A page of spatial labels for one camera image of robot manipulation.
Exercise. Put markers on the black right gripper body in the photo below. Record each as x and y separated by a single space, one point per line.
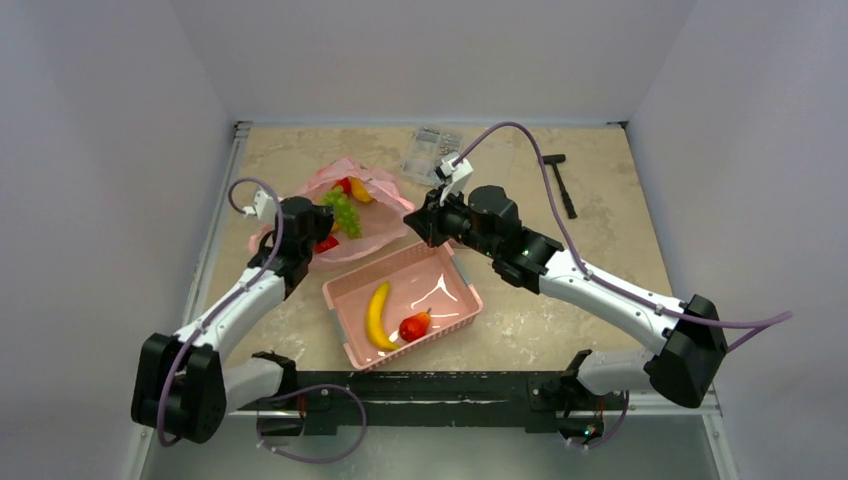
424 221

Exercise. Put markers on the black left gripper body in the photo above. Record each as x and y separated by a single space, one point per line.
322 223

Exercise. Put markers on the pink plastic bag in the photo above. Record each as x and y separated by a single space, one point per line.
381 219

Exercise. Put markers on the green fake grapes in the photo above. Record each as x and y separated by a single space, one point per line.
346 217

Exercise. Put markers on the red orange fake pear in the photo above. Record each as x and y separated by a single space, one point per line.
415 327

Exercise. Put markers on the yellow fake banana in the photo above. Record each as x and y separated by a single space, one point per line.
374 329

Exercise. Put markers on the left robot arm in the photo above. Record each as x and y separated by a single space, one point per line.
181 388

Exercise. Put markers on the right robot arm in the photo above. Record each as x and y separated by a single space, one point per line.
681 348

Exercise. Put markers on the red fake fruit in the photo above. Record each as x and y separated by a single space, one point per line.
329 243

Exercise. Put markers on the red fake apple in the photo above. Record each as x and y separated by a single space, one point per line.
344 185

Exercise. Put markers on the orange yellow fake mango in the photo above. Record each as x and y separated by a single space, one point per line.
359 191

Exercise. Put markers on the pink plastic basket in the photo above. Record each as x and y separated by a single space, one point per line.
419 279

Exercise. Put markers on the black hammer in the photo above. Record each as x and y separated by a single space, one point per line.
554 161

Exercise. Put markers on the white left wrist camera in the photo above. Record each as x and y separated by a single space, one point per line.
264 207

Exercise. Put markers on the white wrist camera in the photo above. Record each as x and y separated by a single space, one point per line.
264 207
454 172

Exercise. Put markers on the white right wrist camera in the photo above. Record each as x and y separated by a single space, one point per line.
454 172

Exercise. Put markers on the aluminium table frame rail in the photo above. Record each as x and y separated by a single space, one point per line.
183 391

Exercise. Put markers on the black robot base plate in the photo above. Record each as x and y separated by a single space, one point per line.
533 401

